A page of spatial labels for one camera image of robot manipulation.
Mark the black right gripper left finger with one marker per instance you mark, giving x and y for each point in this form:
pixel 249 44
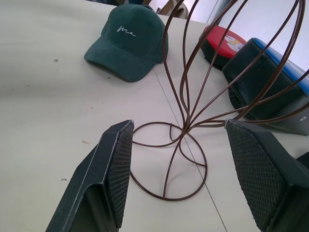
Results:
pixel 96 178

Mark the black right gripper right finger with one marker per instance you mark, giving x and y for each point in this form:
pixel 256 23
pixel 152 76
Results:
pixel 265 174

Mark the blue and black pad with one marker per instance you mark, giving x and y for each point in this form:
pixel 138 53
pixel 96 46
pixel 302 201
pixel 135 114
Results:
pixel 265 84

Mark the red and black pad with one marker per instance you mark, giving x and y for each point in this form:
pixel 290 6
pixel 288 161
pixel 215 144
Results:
pixel 223 46

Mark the green baseball cap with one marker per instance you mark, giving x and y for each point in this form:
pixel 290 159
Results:
pixel 130 43

